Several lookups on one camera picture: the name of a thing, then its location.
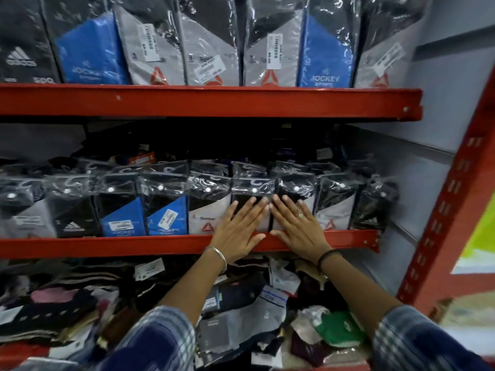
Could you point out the person's right little finger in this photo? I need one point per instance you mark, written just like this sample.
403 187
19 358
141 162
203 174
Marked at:
308 214

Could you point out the blue plaid shirt sleeve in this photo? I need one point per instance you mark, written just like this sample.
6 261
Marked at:
413 343
154 343

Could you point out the person's right hand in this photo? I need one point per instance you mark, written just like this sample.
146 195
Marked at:
303 235

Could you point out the pile of loose socks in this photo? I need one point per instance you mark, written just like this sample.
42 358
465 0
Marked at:
77 312

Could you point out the black wristband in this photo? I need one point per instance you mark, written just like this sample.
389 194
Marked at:
328 254

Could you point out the row of small sock packs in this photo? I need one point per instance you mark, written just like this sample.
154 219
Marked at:
123 204

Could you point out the person's left thumb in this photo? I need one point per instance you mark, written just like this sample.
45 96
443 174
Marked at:
257 242

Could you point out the row of large sock packs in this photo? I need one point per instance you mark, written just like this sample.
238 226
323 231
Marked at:
209 42

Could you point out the green socks in clear bag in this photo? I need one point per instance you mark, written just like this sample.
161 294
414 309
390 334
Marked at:
340 329

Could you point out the silver bangle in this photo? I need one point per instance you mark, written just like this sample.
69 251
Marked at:
221 256

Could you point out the person's right thumb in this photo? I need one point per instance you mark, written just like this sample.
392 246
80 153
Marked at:
279 236

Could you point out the person's right forearm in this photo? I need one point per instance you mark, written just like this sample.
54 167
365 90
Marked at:
355 291

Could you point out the orange label sock pack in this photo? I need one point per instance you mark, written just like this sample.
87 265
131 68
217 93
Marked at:
143 159

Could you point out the person's left hand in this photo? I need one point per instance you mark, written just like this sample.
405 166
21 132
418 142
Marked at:
232 237

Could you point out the black grey sock packet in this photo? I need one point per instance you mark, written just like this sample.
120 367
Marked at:
296 185
251 187

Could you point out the red perforated rack upright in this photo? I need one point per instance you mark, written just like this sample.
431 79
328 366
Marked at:
452 204

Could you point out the long red metal shelf beam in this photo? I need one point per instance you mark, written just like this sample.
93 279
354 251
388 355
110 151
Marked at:
212 102

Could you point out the person's left forearm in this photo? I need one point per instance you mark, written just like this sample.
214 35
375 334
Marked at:
195 287

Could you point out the person's left little finger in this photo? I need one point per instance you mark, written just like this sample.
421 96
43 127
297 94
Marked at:
230 214

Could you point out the person's right middle finger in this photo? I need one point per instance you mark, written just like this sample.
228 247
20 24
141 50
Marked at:
286 210

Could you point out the yellow green poster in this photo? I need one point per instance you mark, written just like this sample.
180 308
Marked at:
479 239

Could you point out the short red metal shelf beam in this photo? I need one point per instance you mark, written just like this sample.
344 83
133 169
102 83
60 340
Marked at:
116 247

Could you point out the person's left middle finger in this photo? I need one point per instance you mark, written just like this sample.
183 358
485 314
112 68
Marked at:
253 212

